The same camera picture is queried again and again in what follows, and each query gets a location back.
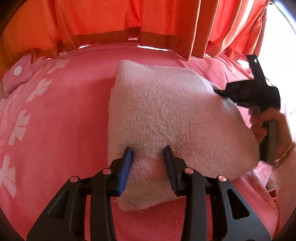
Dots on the pink polka dot pillow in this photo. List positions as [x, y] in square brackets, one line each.
[21, 72]

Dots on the pink floral bedsheet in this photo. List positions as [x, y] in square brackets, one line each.
[55, 125]

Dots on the person's right hand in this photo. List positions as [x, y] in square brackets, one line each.
[284, 138]

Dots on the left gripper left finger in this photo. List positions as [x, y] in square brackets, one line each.
[64, 216]

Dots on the orange curtain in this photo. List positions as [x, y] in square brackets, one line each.
[188, 28]

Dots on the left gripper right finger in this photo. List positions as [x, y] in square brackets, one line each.
[232, 216]

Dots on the white knitted sweater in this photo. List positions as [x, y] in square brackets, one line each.
[152, 107]

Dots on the person's right forearm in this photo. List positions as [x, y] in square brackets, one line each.
[284, 178]

